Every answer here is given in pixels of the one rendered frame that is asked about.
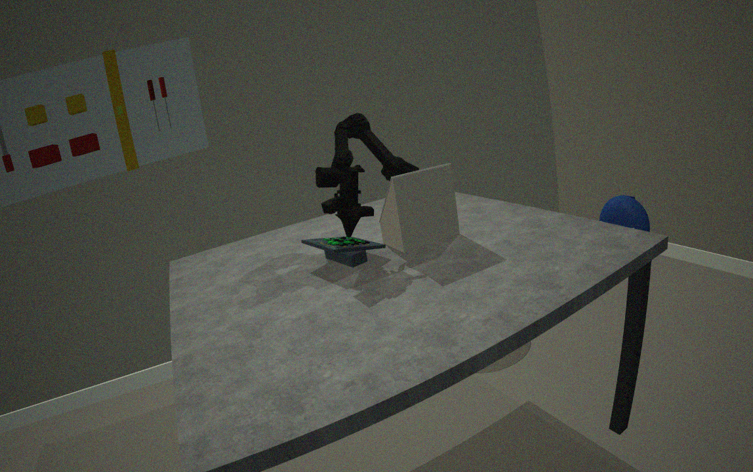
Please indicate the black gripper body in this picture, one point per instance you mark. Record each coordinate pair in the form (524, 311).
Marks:
(354, 208)

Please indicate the grey switch panel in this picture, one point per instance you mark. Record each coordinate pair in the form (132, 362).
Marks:
(350, 251)

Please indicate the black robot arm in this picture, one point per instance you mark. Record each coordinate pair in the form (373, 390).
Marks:
(341, 172)

